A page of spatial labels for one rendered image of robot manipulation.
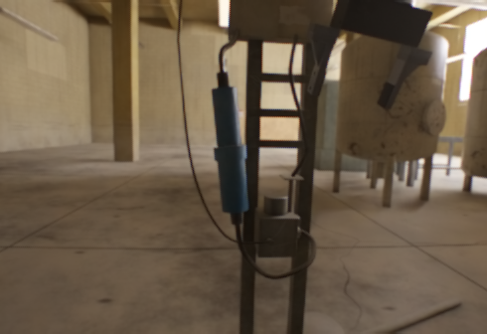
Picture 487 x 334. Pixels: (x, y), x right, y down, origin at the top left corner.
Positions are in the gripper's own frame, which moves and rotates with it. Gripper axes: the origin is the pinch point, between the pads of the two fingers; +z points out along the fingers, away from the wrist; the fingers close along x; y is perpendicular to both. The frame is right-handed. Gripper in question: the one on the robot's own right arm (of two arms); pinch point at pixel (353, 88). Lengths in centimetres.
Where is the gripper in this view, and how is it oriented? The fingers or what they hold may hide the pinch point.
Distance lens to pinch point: 51.1
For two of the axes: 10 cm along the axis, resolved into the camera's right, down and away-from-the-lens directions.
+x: 9.8, 1.2, 1.6
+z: -1.9, 8.5, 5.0
